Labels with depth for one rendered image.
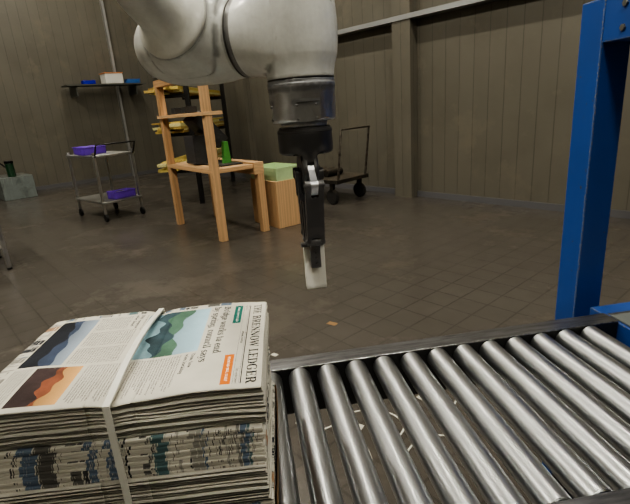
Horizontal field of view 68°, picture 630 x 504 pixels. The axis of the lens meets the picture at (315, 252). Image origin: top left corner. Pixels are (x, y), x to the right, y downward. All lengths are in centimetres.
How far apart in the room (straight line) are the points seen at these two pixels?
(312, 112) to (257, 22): 12
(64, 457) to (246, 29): 58
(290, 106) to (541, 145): 554
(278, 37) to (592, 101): 96
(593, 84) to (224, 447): 118
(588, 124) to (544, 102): 464
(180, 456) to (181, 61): 51
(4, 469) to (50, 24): 1232
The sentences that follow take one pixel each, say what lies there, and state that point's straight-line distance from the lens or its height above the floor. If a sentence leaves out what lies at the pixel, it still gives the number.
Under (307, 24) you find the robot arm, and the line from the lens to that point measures 62.
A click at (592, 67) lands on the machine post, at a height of 140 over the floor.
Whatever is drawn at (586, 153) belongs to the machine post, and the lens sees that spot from 141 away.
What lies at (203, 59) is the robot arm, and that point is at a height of 142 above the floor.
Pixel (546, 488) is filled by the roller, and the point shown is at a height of 80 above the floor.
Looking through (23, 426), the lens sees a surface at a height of 101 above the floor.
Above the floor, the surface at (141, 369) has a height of 103.
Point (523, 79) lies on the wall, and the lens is 614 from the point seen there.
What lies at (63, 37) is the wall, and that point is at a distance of 1286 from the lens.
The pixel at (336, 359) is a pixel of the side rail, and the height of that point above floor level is 80.
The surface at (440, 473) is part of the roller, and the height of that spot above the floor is 80.
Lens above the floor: 135
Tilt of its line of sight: 17 degrees down
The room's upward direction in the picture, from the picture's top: 4 degrees counter-clockwise
